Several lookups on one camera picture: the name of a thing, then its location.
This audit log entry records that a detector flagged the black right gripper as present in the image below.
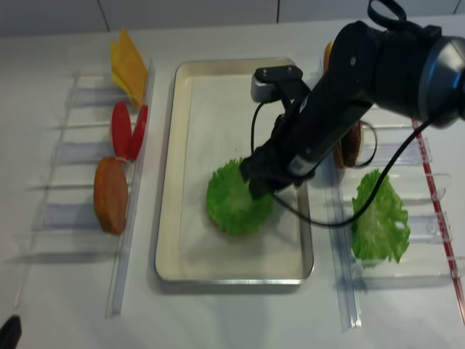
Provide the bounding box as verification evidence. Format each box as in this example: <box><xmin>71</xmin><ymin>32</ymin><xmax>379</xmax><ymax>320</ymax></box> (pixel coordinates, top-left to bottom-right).
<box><xmin>239</xmin><ymin>142</ymin><xmax>315</xmax><ymax>200</ymax></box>

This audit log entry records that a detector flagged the green lettuce leaf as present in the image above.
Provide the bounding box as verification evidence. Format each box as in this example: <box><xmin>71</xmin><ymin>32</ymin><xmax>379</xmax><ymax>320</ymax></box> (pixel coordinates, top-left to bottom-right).
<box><xmin>352</xmin><ymin>177</ymin><xmax>411</xmax><ymax>263</ymax></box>
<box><xmin>206</xmin><ymin>158</ymin><xmax>273</xmax><ymax>237</ymax></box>

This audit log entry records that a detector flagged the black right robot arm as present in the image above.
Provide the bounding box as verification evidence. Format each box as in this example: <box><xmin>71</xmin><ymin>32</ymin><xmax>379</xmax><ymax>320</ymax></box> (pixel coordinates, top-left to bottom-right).
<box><xmin>240</xmin><ymin>21</ymin><xmax>464</xmax><ymax>198</ymax></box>

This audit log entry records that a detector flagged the left brown meat patty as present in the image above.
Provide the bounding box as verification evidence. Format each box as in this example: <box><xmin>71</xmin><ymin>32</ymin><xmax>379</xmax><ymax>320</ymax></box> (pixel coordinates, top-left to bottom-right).
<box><xmin>333</xmin><ymin>143</ymin><xmax>345</xmax><ymax>169</ymax></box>

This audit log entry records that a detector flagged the right dark meat patty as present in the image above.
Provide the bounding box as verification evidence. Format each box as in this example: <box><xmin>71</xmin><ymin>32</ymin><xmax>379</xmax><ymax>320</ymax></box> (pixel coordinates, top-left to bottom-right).
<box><xmin>341</xmin><ymin>122</ymin><xmax>361</xmax><ymax>167</ymax></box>

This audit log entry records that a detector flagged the right red tomato slice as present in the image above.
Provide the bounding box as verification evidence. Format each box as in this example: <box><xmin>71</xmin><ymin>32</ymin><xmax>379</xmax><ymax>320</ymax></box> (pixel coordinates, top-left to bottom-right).
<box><xmin>129</xmin><ymin>105</ymin><xmax>148</xmax><ymax>161</ymax></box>

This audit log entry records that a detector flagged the red tomato slice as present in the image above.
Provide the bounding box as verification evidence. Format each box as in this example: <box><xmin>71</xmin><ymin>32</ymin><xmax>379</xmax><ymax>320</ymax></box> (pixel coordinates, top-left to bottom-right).
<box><xmin>110</xmin><ymin>101</ymin><xmax>132</xmax><ymax>159</ymax></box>
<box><xmin>129</xmin><ymin>105</ymin><xmax>148</xmax><ymax>161</ymax></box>

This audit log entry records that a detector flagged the green lettuce leaf in rack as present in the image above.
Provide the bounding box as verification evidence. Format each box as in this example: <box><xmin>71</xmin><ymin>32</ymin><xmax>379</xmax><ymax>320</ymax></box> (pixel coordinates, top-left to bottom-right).
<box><xmin>352</xmin><ymin>177</ymin><xmax>411</xmax><ymax>263</ymax></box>

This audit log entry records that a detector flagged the left red tomato slice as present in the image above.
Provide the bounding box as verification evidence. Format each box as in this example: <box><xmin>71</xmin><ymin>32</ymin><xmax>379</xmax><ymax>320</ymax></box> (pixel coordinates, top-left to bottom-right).
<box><xmin>110</xmin><ymin>101</ymin><xmax>132</xmax><ymax>159</ymax></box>

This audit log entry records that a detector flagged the front yellow cheese slice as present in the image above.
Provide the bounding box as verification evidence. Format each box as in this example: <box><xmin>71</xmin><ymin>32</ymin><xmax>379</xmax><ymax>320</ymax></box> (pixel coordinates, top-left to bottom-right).
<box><xmin>116</xmin><ymin>28</ymin><xmax>148</xmax><ymax>107</ymax></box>

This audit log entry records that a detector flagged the yellow cheese slice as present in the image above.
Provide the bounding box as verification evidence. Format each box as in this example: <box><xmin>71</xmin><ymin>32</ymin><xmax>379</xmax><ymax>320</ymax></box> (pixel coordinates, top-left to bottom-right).
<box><xmin>110</xmin><ymin>41</ymin><xmax>129</xmax><ymax>93</ymax></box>
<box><xmin>116</xmin><ymin>28</ymin><xmax>148</xmax><ymax>107</ymax></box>

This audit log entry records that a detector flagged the rear yellow cheese slice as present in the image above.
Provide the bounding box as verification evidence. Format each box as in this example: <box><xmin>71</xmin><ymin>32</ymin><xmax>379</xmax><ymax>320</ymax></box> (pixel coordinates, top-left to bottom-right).
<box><xmin>110</xmin><ymin>41</ymin><xmax>129</xmax><ymax>93</ymax></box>

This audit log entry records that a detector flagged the white parchment paper sheet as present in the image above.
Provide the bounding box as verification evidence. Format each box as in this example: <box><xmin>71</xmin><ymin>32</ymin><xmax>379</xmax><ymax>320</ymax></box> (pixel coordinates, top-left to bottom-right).
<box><xmin>178</xmin><ymin>75</ymin><xmax>300</xmax><ymax>251</ymax></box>

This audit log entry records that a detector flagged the metal baking tray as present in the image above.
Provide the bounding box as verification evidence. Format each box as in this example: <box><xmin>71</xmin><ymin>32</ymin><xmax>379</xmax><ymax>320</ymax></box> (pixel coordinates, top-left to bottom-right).
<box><xmin>155</xmin><ymin>58</ymin><xmax>314</xmax><ymax>293</ymax></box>

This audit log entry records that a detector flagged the right clear acrylic rack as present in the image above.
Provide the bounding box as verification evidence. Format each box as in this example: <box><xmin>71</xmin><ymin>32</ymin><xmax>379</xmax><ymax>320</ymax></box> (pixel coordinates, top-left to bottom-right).
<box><xmin>310</xmin><ymin>106</ymin><xmax>464</xmax><ymax>331</ymax></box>

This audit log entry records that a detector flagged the clear acrylic rack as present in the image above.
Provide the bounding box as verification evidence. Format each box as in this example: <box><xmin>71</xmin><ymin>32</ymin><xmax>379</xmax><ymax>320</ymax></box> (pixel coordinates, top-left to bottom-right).
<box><xmin>6</xmin><ymin>72</ymin><xmax>145</xmax><ymax>317</ymax></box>
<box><xmin>310</xmin><ymin>106</ymin><xmax>464</xmax><ymax>331</ymax></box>

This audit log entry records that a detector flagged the brown bun slice in left rack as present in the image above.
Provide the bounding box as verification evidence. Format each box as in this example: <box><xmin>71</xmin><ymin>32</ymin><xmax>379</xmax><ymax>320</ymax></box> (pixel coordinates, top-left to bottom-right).
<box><xmin>93</xmin><ymin>157</ymin><xmax>129</xmax><ymax>236</ymax></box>

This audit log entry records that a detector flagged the left sesame bun top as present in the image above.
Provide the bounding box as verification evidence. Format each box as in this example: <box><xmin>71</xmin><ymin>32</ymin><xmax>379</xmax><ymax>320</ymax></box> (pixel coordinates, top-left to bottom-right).
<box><xmin>323</xmin><ymin>40</ymin><xmax>334</xmax><ymax>73</ymax></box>

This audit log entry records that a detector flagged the left clear acrylic rack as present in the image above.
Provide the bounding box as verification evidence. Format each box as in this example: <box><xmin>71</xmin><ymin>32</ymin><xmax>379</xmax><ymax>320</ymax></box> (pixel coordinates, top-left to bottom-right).
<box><xmin>6</xmin><ymin>72</ymin><xmax>145</xmax><ymax>317</ymax></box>

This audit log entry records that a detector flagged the red rod on right rack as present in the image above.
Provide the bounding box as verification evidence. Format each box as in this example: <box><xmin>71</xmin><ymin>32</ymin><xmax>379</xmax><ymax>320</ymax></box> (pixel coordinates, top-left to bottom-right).
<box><xmin>411</xmin><ymin>118</ymin><xmax>464</xmax><ymax>326</ymax></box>

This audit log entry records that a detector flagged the black left gripper tip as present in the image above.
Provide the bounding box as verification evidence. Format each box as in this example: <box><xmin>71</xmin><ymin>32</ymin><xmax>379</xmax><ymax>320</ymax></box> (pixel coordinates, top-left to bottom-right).
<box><xmin>0</xmin><ymin>315</ymin><xmax>23</xmax><ymax>349</ymax></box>

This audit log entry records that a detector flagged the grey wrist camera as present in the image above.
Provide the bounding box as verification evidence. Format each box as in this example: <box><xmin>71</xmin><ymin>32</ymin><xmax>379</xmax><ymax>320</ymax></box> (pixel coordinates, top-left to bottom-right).
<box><xmin>251</xmin><ymin>65</ymin><xmax>309</xmax><ymax>103</ymax></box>

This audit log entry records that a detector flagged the black camera cable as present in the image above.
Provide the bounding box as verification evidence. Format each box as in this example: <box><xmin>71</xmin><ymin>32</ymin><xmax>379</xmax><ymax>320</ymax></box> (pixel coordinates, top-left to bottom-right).
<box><xmin>250</xmin><ymin>0</ymin><xmax>444</xmax><ymax>228</ymax></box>

